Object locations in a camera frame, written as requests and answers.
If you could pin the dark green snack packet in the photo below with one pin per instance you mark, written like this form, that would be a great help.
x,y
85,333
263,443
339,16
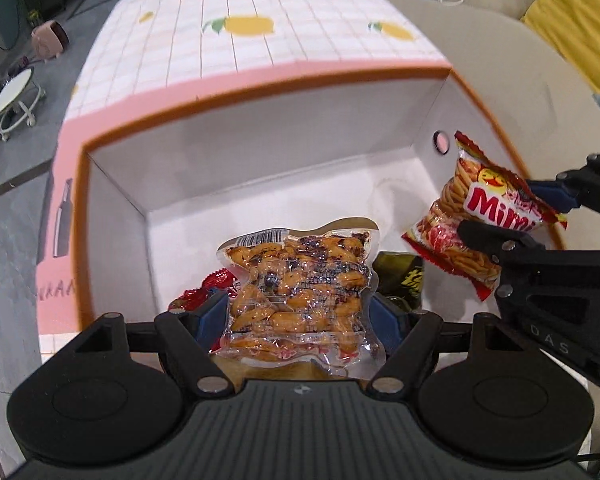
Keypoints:
x,y
400,275

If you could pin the yellow pillow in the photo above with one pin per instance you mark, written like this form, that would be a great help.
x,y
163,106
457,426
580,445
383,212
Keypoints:
x,y
580,15

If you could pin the pink cardboard box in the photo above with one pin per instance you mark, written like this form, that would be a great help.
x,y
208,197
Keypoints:
x,y
260,160

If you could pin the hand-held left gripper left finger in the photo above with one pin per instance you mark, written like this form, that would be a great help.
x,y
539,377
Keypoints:
x,y
211,316

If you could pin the beige sofa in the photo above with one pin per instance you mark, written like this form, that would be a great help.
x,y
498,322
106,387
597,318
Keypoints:
x,y
510,55

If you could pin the red striped snack packet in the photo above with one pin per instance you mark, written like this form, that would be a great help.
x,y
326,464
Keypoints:
x,y
460,210

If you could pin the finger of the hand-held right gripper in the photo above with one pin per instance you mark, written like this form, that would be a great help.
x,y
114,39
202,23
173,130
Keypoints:
x,y
555,194
490,237

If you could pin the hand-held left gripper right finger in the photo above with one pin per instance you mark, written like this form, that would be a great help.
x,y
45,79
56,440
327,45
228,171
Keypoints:
x,y
383,321

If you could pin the red candy wrapper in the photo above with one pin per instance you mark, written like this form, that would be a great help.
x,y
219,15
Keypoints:
x,y
205,290

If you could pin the clear vacuum pack orange snacks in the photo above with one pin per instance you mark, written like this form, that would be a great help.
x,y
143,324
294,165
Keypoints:
x,y
300,290

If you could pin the pink small appliance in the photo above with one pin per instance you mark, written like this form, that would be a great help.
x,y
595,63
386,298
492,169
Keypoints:
x,y
49,40

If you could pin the white round rolling stool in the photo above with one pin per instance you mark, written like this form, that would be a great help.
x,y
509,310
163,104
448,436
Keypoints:
x,y
14,94

